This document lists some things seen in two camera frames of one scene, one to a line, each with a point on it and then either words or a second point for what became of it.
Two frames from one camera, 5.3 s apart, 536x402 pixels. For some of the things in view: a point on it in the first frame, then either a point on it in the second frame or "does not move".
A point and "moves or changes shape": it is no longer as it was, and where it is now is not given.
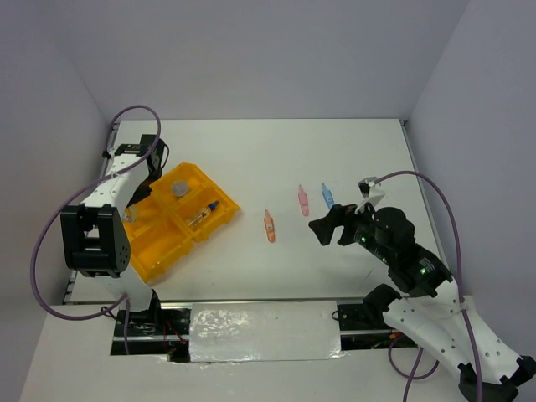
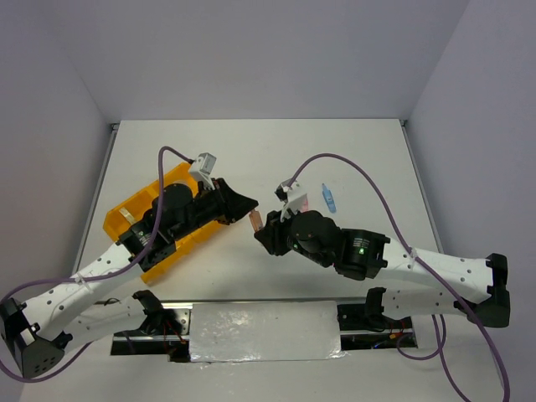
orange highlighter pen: (270, 226) moves or changes shape
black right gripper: (338, 214) -> (270, 234)
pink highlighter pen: (303, 201) does not move
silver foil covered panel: (263, 331) does not move
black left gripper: (141, 195) -> (233, 206)
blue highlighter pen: (327, 196) does not move
